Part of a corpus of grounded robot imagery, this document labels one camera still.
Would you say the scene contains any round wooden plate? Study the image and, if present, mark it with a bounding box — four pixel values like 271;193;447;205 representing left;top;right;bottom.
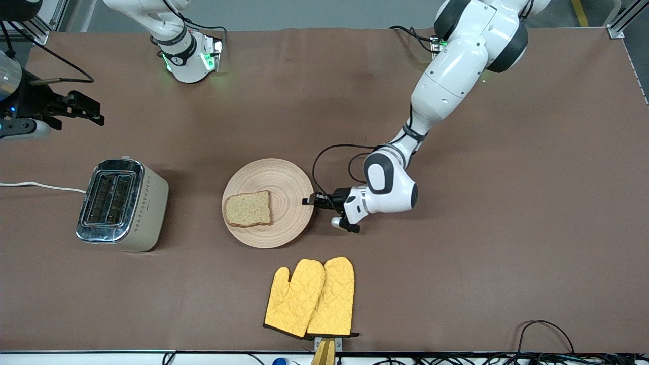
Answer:
222;158;315;249

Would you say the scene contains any slice of brown bread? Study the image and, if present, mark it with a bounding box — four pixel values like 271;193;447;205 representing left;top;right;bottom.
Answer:
224;190;273;228

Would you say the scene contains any silver two-slot toaster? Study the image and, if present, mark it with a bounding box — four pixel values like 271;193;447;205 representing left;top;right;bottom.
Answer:
76;156;169;253

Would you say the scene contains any yellow quilted oven mitt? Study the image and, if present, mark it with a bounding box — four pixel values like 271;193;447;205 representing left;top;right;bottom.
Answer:
263;259;327;339
306;256;360;339

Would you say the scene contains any wooden stick pair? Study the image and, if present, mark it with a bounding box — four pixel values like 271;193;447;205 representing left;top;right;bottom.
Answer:
310;339;337;365

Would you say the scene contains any white toaster power cable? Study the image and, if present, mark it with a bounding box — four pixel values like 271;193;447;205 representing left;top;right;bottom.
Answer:
0;181;88;194

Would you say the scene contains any aluminium frame profile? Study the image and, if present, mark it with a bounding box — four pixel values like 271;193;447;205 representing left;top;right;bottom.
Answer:
15;0;69;45
607;0;649;39

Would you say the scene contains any black right arm base cable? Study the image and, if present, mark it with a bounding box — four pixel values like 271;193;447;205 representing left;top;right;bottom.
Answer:
172;10;228;51

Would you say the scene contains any black arm base cable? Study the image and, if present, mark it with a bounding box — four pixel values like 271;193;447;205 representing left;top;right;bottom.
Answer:
389;24;438;54
172;10;228;51

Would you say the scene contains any black left arm base cable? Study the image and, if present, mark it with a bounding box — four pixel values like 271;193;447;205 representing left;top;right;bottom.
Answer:
389;24;438;54

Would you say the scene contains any black looped cable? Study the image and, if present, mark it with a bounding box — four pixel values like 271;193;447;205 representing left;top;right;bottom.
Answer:
515;320;576;355

